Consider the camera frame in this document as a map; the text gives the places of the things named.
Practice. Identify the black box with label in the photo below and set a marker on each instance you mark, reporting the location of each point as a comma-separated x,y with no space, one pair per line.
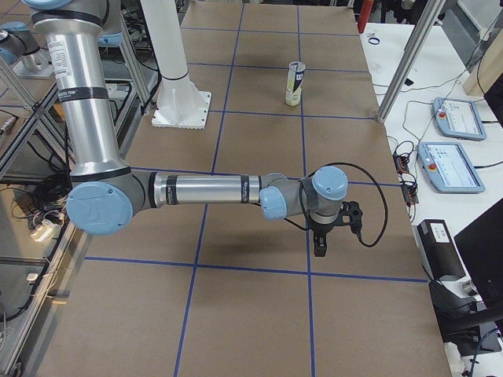
439,250

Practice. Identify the white pedestal column base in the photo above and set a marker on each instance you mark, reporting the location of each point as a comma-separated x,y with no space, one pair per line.
179,103

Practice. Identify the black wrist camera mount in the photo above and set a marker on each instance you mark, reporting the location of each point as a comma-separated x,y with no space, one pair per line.
351,215

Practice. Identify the teach pendant farther from post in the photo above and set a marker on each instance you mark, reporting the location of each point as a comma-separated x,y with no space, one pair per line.
448,168

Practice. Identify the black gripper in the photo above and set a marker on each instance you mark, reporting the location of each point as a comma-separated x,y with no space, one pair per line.
323,231

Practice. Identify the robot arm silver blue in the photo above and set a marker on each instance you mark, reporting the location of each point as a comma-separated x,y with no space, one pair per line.
105,192

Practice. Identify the small black electronics board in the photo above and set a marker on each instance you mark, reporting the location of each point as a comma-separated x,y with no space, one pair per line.
401,162

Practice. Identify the teach pendant near post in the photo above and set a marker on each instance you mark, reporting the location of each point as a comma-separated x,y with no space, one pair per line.
458,118

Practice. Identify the Wilson tennis ball can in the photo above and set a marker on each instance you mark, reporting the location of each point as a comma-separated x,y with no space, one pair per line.
293,93

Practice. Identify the black monitor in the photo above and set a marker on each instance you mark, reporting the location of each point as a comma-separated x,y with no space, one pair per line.
480,247

